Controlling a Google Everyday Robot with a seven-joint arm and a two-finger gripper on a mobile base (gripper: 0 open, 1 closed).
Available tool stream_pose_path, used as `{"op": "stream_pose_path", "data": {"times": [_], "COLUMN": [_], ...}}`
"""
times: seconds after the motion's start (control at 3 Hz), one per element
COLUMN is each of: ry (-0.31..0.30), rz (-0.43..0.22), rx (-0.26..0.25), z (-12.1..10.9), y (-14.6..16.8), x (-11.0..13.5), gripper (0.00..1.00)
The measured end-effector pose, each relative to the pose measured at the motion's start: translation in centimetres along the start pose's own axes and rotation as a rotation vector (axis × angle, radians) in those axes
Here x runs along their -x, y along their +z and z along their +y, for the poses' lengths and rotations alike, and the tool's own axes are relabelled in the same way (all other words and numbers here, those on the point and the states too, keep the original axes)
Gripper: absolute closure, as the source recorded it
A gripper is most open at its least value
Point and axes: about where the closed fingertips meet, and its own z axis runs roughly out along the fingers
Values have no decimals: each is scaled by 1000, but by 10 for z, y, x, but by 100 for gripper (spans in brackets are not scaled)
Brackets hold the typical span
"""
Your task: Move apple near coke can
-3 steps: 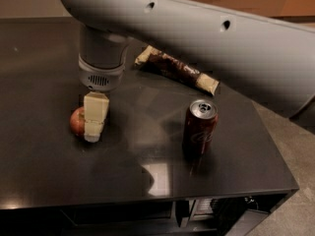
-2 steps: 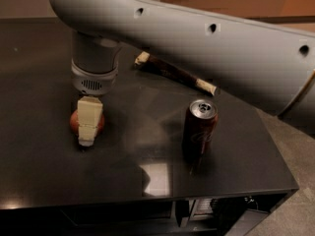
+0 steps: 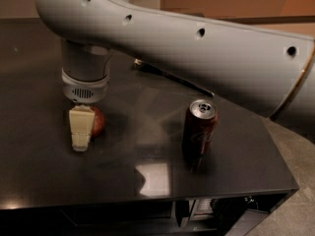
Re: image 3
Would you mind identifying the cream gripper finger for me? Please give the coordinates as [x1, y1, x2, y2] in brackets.
[69, 105, 95, 151]

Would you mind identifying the red apple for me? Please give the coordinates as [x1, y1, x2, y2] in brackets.
[91, 106, 105, 138]

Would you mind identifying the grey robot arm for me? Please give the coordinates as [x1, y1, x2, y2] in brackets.
[35, 0, 315, 141]

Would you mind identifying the red coke can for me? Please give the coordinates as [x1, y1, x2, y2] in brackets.
[182, 99, 219, 156]

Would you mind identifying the brown chip bag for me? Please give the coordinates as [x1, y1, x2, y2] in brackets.
[133, 59, 215, 97]

